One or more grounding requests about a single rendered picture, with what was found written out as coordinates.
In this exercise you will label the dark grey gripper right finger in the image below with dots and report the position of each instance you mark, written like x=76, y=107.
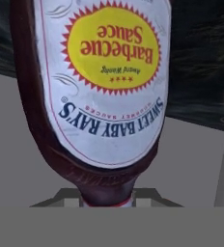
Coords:
x=147, y=199

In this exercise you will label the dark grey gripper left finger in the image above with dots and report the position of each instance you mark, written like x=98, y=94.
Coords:
x=67, y=199

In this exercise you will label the barbecue sauce bottle white label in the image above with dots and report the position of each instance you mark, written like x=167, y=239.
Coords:
x=110, y=96

